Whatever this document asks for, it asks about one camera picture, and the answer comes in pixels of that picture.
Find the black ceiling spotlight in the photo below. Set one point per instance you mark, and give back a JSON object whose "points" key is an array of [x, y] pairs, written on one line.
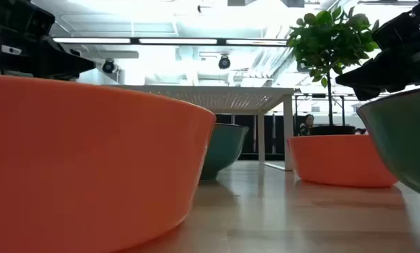
{"points": [[108, 66], [224, 62]]}

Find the white perforated metal rack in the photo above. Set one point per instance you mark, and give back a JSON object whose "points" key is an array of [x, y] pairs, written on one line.
{"points": [[231, 100]]}

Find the person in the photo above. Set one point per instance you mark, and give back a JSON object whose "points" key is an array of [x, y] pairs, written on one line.
{"points": [[306, 126]]}

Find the black background cabinets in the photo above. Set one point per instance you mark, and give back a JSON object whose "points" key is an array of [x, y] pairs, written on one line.
{"points": [[270, 137]]}

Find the black aluminium table frame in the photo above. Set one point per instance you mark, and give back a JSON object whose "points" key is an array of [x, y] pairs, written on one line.
{"points": [[273, 156]]}

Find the orange plastic mini bowl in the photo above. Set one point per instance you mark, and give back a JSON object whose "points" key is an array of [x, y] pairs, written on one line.
{"points": [[336, 161], [90, 158]]}

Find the green leafy plant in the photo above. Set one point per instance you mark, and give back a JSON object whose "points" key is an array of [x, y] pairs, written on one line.
{"points": [[331, 42]]}

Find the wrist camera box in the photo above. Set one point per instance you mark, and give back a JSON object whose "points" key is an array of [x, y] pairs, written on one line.
{"points": [[41, 21], [396, 31]]}

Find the black plant pot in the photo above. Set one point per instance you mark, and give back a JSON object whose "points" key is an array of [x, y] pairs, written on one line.
{"points": [[333, 130]]}

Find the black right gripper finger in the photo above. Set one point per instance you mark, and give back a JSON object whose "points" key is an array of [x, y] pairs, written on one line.
{"points": [[368, 82]]}

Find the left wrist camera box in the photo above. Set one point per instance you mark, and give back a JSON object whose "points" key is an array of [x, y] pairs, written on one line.
{"points": [[41, 21]]}

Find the teal bowl patterned inside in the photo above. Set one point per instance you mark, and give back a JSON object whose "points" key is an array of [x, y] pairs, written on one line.
{"points": [[224, 151], [406, 140]]}

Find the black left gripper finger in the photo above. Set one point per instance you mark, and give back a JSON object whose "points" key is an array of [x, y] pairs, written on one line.
{"points": [[69, 65]]}

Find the long ceiling light strip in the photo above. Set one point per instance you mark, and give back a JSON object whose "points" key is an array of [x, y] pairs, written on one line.
{"points": [[178, 41]]}

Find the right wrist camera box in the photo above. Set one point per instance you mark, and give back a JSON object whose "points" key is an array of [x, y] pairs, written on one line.
{"points": [[396, 31]]}

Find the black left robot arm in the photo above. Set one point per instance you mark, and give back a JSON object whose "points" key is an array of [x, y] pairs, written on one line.
{"points": [[1, 17]]}

